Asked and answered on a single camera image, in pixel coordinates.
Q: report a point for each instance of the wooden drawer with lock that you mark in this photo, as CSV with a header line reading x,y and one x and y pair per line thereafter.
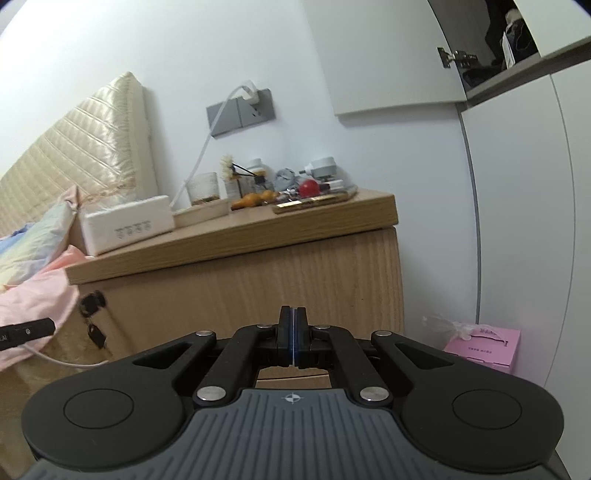
x,y
231,286

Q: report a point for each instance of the pink blanket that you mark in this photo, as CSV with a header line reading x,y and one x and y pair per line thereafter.
x,y
32,304

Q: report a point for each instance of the grey crumpled cloth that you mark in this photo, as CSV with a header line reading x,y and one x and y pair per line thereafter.
x,y
285,179

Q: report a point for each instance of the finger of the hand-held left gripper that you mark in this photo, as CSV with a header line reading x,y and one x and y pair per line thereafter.
x,y
27,333

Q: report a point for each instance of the plain wooden drawer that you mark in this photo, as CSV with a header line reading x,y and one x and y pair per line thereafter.
x,y
295,381

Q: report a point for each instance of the white wardrobe door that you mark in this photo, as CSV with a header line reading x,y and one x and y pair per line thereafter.
x,y
383,55

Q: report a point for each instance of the red ball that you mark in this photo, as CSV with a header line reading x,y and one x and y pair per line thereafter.
x,y
309,188

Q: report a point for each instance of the pink box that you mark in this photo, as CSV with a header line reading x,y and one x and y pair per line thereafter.
x,y
485,348

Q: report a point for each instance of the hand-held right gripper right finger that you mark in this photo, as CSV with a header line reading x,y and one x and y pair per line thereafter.
x,y
299,337

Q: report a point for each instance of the white dried flower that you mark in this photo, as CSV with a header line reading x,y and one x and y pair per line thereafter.
x,y
226,167

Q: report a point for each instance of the grey wall socket panel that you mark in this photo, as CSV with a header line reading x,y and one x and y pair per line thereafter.
x,y
258,113

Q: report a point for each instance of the black hanging key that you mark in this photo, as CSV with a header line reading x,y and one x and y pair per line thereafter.
x,y
98,334

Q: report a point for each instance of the white charger plug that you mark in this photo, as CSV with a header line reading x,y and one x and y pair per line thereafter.
x,y
248,91

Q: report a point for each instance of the gold phone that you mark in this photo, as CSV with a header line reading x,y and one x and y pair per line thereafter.
x,y
314,201

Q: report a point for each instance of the white capped bottle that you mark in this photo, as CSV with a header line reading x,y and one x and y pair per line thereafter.
x,y
255,167

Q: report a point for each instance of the metal door hinge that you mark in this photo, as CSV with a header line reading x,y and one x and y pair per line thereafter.
x,y
457,57

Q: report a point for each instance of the white wardrobe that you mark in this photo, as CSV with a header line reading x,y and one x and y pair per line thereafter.
x,y
521,207

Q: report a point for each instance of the clear plastic bag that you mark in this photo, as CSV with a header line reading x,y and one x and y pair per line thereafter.
x,y
445,325

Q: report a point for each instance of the orange gourd ornament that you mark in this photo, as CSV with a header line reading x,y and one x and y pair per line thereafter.
x,y
251,201

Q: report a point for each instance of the dark clothes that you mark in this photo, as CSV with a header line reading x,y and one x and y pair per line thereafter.
x,y
491,41

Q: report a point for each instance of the reed diffuser bottle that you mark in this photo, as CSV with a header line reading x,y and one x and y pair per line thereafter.
x,y
238,188

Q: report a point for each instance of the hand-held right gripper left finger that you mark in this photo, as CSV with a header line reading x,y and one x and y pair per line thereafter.
x,y
287,337

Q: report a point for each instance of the black key in lock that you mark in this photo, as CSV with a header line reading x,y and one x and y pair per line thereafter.
x,y
92,303

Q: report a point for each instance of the white tissue pack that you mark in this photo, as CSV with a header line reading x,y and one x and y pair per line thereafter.
x,y
124,226

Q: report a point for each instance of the pastel rainbow pillow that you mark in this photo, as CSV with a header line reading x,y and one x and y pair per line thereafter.
x,y
37,249

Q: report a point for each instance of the clear glass cup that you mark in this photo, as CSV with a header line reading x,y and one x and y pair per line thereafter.
x,y
202,189

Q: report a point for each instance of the wooden nightstand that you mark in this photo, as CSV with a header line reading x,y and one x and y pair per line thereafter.
x,y
277,230

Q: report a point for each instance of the cream quilted headboard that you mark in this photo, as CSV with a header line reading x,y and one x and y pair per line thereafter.
x,y
83,147

